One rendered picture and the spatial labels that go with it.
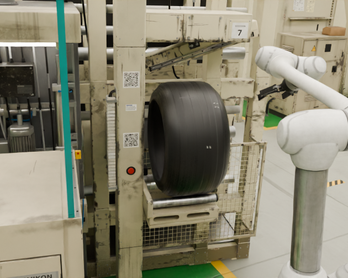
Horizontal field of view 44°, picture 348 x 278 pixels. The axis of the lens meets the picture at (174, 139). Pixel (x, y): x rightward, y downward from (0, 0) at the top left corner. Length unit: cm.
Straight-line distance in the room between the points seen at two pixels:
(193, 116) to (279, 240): 194
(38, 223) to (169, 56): 135
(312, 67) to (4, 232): 130
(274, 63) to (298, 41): 460
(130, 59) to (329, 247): 239
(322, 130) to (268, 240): 235
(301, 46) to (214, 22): 415
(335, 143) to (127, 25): 101
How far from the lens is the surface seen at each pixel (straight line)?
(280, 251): 350
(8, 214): 137
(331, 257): 358
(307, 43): 641
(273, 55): 181
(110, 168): 207
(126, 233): 225
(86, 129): 282
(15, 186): 154
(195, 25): 224
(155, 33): 219
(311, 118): 134
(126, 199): 215
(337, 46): 684
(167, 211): 213
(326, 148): 135
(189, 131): 188
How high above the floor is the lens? 194
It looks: 21 degrees down
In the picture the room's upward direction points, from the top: 2 degrees clockwise
